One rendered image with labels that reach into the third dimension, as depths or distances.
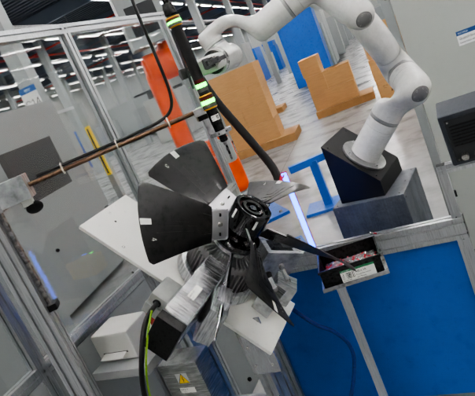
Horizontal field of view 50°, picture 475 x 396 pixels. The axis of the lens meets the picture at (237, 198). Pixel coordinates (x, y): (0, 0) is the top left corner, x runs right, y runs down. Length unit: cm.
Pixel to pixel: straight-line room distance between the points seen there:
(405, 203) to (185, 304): 106
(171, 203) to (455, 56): 219
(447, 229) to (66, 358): 132
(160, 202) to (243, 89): 824
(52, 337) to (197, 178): 65
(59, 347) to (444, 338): 139
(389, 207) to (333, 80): 875
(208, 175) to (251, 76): 792
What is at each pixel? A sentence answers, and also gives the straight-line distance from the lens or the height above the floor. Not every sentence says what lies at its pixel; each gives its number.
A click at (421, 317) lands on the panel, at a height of 49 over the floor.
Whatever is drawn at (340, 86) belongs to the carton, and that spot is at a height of 45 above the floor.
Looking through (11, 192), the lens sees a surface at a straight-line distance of 157.
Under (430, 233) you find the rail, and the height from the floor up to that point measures 82.
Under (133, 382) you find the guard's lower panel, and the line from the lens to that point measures 212.
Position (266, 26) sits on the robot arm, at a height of 169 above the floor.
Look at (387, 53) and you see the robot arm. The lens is 192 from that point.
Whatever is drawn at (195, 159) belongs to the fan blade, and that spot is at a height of 140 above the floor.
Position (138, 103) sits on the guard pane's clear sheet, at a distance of 255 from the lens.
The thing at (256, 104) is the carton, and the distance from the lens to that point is 956.
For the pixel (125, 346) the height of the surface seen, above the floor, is 91.
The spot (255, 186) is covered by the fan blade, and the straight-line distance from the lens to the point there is 182.
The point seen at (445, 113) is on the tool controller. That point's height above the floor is 123.
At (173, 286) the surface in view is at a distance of 143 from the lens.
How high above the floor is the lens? 161
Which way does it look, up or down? 13 degrees down
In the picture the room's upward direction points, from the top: 23 degrees counter-clockwise
